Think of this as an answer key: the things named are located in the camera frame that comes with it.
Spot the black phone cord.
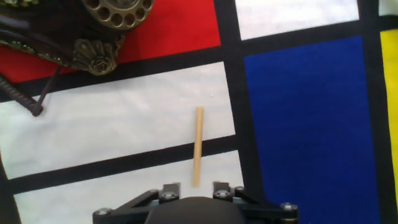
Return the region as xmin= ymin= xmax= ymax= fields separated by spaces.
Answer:
xmin=0 ymin=64 xmax=63 ymax=118

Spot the antique brass rotary phone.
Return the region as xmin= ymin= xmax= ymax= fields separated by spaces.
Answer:
xmin=0 ymin=0 xmax=155 ymax=77

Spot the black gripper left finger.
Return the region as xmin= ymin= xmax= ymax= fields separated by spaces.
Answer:
xmin=92 ymin=182 xmax=182 ymax=224

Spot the thin wooden stick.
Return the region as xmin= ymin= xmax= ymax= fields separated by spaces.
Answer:
xmin=192 ymin=106 xmax=205 ymax=189

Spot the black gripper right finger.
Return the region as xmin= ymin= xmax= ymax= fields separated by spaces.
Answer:
xmin=212 ymin=181 xmax=300 ymax=224

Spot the Mondrian pattern tablecloth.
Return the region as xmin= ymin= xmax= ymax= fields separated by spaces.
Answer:
xmin=0 ymin=0 xmax=398 ymax=224

